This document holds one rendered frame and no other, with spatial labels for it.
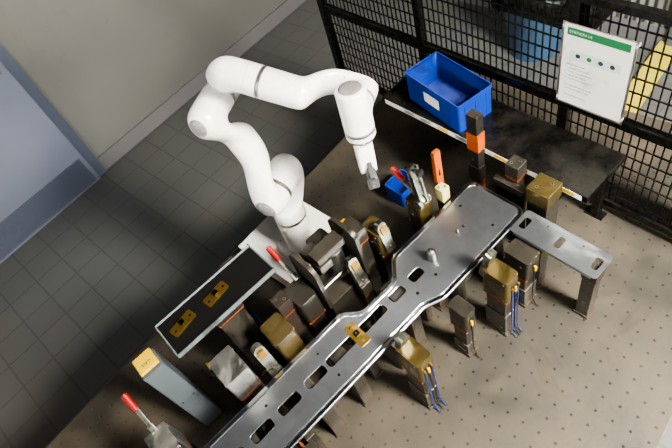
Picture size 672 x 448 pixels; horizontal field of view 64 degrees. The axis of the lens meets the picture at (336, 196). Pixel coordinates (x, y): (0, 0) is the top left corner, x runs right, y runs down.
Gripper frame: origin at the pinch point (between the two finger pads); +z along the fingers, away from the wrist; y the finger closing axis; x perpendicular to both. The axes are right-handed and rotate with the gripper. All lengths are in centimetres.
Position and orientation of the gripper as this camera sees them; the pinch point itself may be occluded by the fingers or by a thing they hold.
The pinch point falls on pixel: (370, 174)
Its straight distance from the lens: 159.0
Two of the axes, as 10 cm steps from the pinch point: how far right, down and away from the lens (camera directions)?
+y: 1.7, 6.9, -7.0
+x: 9.6, -2.7, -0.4
